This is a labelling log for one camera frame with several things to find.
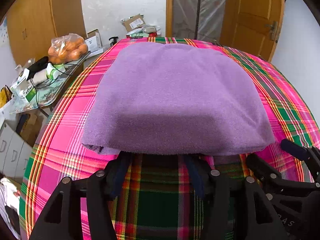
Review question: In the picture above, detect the wooden door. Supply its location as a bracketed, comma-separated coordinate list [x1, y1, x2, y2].
[219, 0, 286, 62]

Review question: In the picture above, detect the wooden door frame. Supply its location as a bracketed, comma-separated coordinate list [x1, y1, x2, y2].
[166, 0, 174, 37]

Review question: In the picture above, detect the green white carton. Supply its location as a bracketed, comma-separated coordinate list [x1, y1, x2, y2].
[21, 85, 37, 103]

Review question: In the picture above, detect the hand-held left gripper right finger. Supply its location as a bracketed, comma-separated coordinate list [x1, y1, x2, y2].
[184, 155, 288, 240]

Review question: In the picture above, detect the cardboard parcel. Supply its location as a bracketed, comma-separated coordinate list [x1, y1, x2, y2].
[121, 14, 146, 32]

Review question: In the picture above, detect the metal door lock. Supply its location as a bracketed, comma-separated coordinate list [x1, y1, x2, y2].
[265, 21, 279, 42]

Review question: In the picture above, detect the white cardboard box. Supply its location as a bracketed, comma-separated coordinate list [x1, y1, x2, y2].
[85, 29, 104, 53]

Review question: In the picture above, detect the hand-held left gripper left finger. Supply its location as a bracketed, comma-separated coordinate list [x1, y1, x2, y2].
[29, 151, 133, 240]

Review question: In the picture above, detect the bag of oranges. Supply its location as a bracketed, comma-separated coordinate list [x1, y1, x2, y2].
[48, 33, 89, 64]

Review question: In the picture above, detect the white drawer cabinet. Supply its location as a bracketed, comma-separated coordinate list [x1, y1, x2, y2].
[0, 122, 34, 179]

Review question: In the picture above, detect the purple fleece blanket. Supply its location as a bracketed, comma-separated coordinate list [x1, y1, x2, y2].
[81, 42, 275, 155]

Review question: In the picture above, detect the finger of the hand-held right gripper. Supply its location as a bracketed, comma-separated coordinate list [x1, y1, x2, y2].
[246, 152, 320, 193]
[280, 139, 320, 182]

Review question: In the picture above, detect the brown cardboard box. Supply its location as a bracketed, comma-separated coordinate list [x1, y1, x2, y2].
[16, 112, 43, 147]

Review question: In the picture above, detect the pink plaid bed sheet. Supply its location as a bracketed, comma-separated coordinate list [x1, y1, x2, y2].
[19, 37, 320, 240]

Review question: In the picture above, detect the black pouch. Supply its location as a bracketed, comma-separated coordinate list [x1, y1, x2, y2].
[27, 56, 50, 80]

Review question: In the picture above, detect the plastic door curtain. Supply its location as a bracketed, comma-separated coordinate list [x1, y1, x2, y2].
[173, 0, 228, 42]

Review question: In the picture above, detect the folding table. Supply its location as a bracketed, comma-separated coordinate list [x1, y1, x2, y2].
[10, 50, 92, 114]

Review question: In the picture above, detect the yellow paper bag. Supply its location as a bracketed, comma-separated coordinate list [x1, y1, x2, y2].
[0, 85, 13, 108]

